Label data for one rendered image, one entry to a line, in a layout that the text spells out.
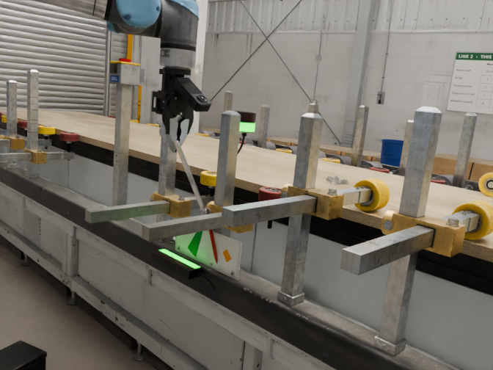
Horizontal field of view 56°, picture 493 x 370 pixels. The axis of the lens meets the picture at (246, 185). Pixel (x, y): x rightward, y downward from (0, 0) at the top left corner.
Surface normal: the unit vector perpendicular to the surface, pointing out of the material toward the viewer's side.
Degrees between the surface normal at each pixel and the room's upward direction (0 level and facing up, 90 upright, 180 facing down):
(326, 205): 90
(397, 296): 90
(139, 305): 91
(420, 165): 90
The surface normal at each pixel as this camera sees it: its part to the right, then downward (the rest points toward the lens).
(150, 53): 0.77, 0.19
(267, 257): -0.70, 0.07
